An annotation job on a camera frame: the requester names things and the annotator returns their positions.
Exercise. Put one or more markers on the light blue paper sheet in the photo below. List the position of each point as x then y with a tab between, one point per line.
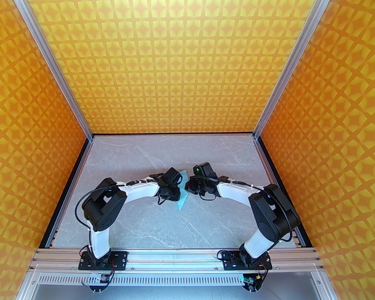
182	200

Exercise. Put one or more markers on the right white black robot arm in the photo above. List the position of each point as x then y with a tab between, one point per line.
275	211

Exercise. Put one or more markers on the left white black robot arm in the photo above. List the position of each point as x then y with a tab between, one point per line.
103	208

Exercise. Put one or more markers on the thin black table edge strip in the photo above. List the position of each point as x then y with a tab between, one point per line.
175	134

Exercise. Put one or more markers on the small circuit board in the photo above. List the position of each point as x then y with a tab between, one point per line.
101	279
250	280

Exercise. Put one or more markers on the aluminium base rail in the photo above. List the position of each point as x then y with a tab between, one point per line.
175	258

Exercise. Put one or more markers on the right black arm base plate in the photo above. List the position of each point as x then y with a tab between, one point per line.
228	258

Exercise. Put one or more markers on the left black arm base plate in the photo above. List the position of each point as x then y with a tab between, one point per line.
120	258

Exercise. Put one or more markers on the aluminium corner post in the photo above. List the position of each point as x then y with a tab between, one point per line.
290	61
50	58

